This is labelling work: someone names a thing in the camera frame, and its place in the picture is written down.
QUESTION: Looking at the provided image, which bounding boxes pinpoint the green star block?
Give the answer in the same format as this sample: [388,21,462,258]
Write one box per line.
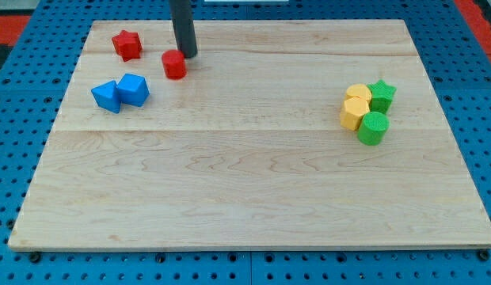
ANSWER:
[367,79,397,114]

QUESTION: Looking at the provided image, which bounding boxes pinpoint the red star block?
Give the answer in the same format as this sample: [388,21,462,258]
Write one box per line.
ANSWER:
[112,30,143,62]

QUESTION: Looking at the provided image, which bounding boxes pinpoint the light wooden board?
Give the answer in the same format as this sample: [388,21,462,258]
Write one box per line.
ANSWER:
[9,20,491,252]

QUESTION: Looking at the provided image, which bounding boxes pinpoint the red cylinder block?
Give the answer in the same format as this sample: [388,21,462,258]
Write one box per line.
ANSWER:
[162,49,187,79]

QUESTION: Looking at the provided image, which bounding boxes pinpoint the yellow hexagon block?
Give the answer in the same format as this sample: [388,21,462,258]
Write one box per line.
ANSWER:
[340,97,370,131]

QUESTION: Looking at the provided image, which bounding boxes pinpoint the blue cube block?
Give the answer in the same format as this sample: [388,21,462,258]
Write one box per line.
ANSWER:
[117,74,150,107]

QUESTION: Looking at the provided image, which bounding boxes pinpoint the yellow heart block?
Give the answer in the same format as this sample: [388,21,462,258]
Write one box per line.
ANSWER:
[344,83,372,102]

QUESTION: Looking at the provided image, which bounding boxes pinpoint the green cylinder block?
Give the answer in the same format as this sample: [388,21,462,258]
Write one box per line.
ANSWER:
[357,112,390,146]

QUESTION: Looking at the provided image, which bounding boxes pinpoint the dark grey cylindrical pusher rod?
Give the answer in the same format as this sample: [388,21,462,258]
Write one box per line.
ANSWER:
[169,0,198,59]

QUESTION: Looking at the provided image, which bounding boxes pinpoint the blue triangular block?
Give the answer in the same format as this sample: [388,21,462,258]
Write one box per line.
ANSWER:
[91,81,121,113]

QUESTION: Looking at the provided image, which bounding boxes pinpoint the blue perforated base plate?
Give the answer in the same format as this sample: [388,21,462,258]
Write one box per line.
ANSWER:
[0,1,491,284]

